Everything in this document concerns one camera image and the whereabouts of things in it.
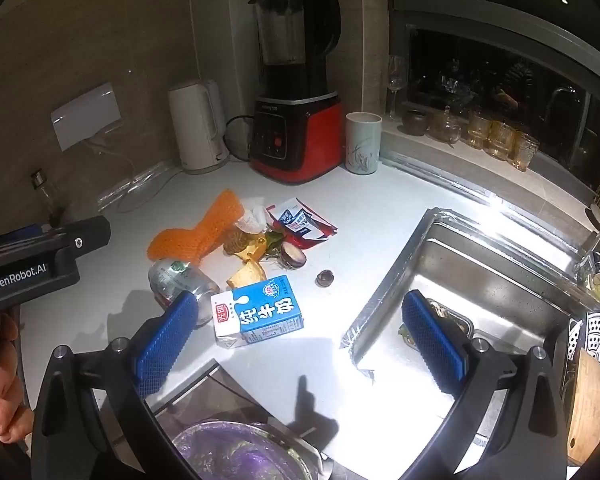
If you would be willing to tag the crushed plastic bottle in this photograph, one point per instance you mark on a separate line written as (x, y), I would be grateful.
(180, 280)

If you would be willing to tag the green leaves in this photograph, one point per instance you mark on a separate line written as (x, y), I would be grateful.
(275, 242)

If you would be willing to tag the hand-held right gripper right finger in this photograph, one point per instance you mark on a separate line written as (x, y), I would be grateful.
(432, 345)

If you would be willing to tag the small brown cap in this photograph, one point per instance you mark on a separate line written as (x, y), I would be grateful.
(325, 278)

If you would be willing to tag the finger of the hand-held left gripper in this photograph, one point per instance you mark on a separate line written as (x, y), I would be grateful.
(82, 240)

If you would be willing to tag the orange peel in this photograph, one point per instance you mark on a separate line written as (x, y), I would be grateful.
(247, 275)

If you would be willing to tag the wooden cutting board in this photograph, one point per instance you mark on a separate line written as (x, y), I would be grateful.
(587, 405)

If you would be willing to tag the alcohol wipe packets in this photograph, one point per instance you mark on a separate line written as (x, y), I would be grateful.
(320, 235)

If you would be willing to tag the white tissue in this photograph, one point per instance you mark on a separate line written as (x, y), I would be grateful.
(255, 215)

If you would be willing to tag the glass bottle with metal cap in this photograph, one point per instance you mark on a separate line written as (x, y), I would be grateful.
(42, 195)

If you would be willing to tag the dark window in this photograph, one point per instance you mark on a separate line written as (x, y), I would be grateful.
(480, 70)

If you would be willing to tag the white floral ceramic cup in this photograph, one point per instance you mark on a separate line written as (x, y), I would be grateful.
(362, 145)

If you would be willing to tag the stainless steel sink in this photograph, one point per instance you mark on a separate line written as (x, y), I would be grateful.
(480, 270)

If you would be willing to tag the white electric kettle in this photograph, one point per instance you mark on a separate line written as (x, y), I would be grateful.
(195, 125)

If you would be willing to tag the chrome faucet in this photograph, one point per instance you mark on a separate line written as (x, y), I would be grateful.
(592, 255)

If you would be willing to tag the white wall socket cover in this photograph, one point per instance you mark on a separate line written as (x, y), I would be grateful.
(85, 115)

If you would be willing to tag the blue and white wipe packet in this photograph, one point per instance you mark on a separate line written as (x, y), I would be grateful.
(295, 220)

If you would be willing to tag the purple onion piece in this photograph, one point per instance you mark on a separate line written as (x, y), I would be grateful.
(295, 256)

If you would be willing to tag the dark brown teapot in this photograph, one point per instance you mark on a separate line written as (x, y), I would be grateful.
(414, 122)

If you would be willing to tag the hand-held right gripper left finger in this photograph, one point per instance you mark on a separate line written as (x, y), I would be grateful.
(165, 345)

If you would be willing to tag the orange mesh net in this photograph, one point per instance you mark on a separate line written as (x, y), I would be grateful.
(205, 230)

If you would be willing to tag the clear wine glass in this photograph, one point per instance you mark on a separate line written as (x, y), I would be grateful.
(396, 75)

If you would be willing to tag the person's left hand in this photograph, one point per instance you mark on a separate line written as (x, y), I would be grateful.
(2, 375)

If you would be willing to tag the clear glass teapot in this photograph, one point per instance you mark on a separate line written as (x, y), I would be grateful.
(445, 127)

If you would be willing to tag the red and black blender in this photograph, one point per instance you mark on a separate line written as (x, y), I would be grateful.
(295, 135)

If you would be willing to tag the trash bin with purple bag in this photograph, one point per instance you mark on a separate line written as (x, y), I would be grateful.
(240, 460)

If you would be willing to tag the blue and white milk carton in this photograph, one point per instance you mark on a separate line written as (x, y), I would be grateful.
(265, 310)

